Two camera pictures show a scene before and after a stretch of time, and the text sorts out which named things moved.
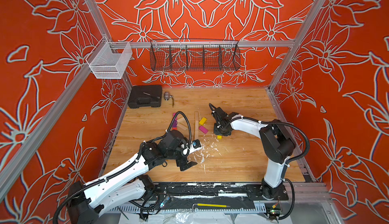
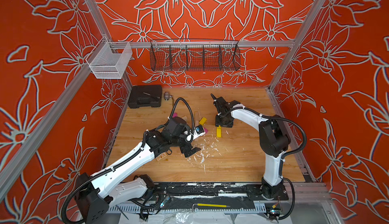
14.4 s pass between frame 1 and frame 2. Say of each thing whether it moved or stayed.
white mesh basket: stayed
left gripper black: moved
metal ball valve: stayed
